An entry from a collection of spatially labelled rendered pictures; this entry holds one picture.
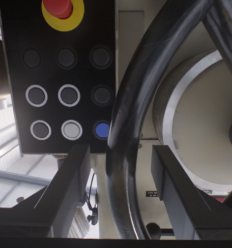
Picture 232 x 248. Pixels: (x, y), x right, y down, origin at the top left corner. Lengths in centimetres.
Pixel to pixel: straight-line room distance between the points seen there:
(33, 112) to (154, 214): 35
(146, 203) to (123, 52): 33
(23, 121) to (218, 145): 27
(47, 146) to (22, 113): 6
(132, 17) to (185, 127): 21
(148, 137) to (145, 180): 10
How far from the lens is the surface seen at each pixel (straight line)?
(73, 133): 27
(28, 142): 30
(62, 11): 24
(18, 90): 28
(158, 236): 43
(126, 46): 35
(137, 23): 36
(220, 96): 27
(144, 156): 39
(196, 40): 38
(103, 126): 26
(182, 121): 27
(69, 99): 26
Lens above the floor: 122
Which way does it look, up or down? 16 degrees up
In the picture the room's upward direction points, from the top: 179 degrees clockwise
